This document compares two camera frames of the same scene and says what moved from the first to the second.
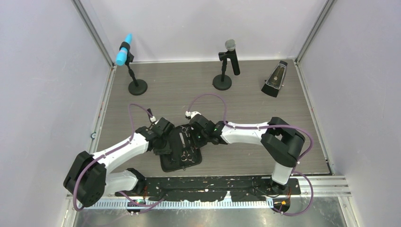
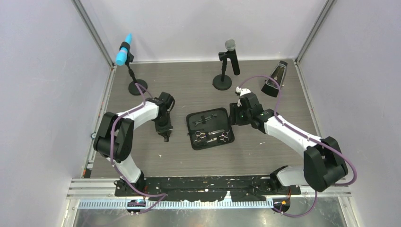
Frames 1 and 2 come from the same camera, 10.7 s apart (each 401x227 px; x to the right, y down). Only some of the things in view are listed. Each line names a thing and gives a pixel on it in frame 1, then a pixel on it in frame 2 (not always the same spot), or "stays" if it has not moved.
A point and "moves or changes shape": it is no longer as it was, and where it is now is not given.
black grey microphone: x=230 y=45 stays
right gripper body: x=199 y=139 to x=245 y=116
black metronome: x=275 y=79 stays
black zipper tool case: x=183 y=154 moves or changes shape
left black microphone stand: x=137 y=87 stays
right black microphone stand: x=222 y=82 stays
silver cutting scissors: x=184 y=129 moves or changes shape
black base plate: x=213 y=189 stays
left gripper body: x=164 y=147 to x=163 y=125
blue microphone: x=121 y=56 stays
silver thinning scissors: x=189 y=157 moves or changes shape
